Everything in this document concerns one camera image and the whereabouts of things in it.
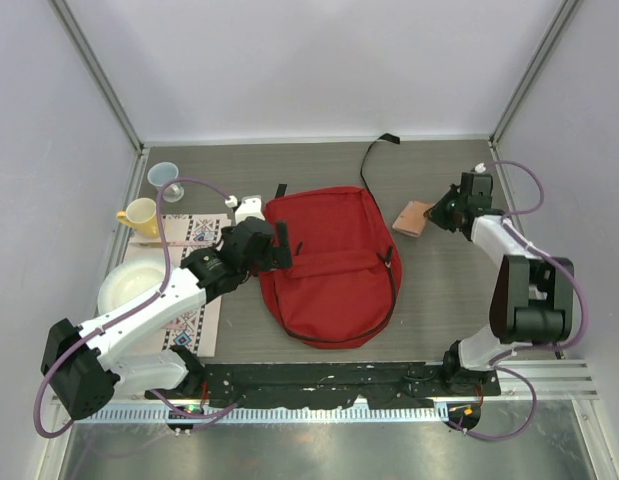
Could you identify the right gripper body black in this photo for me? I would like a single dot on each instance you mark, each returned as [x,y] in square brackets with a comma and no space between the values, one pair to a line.
[445,210]

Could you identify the white cable duct strip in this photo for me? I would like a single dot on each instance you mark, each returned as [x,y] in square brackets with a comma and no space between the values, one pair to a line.
[358,413]

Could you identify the yellow mug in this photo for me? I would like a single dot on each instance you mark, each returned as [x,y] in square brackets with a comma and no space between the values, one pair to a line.
[141,216]

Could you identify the light blue cup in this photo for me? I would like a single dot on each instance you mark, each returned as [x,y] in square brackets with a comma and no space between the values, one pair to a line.
[166,173]

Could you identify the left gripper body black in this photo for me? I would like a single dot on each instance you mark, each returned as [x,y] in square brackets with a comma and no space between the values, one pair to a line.
[274,257]

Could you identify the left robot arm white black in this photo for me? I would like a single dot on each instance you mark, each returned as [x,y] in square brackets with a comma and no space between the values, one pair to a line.
[84,365]

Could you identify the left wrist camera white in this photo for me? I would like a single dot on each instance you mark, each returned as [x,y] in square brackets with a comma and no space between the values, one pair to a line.
[249,206]

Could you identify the red backpack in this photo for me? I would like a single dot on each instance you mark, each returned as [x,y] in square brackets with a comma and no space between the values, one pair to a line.
[346,273]

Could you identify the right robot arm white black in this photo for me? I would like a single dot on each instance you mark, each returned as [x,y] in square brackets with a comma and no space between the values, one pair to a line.
[532,301]

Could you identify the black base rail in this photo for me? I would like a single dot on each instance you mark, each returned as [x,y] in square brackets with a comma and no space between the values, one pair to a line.
[327,386]

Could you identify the white paper plate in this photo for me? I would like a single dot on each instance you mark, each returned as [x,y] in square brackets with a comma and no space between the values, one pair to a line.
[128,280]

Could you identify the patterned placemat cloth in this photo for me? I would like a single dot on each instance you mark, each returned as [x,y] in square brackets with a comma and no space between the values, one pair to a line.
[196,330]

